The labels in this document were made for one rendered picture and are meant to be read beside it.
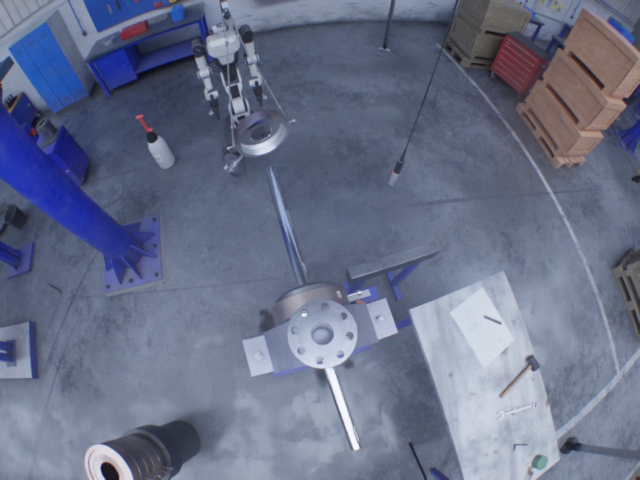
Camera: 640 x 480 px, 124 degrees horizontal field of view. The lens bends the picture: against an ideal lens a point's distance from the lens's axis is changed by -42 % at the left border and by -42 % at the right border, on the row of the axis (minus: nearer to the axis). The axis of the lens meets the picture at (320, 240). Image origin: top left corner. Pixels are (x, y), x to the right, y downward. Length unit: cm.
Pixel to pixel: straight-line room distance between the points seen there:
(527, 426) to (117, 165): 483
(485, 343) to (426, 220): 155
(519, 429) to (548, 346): 150
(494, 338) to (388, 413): 113
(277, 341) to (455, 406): 110
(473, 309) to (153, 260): 275
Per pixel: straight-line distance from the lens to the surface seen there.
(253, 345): 142
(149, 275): 302
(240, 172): 209
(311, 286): 130
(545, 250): 377
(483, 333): 193
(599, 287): 441
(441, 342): 179
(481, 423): 196
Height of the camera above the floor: 250
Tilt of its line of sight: 67 degrees down
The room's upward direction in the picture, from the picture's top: 2 degrees clockwise
